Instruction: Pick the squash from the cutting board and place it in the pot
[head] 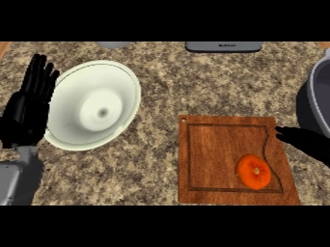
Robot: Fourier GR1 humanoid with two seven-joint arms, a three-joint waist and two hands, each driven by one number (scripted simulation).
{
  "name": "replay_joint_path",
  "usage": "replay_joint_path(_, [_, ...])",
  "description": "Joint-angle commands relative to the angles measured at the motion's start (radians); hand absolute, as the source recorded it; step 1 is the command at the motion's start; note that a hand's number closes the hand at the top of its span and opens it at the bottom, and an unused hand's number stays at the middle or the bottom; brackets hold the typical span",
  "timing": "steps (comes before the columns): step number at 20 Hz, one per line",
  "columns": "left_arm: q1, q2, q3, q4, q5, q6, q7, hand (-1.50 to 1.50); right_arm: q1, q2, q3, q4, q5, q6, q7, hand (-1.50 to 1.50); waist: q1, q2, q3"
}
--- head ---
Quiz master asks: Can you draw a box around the dark grey flat appliance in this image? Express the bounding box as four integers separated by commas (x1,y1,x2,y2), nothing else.
186,41,264,54

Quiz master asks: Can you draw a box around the orange squash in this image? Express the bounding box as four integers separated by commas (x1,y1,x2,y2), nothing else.
234,153,273,191

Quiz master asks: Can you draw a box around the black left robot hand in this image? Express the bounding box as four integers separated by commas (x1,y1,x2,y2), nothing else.
0,53,62,150

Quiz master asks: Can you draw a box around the white bowl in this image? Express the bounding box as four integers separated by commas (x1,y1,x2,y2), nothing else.
44,60,143,152

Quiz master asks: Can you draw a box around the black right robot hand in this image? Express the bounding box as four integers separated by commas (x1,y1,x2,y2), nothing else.
273,125,330,181

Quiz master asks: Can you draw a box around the brown wooden cutting board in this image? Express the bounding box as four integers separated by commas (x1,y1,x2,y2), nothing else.
177,115,302,206

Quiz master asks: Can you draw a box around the pale grey rounded object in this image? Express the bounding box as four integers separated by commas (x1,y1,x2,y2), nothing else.
96,41,134,50

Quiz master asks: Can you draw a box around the grey pot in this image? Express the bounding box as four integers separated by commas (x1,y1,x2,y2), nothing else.
295,45,330,141

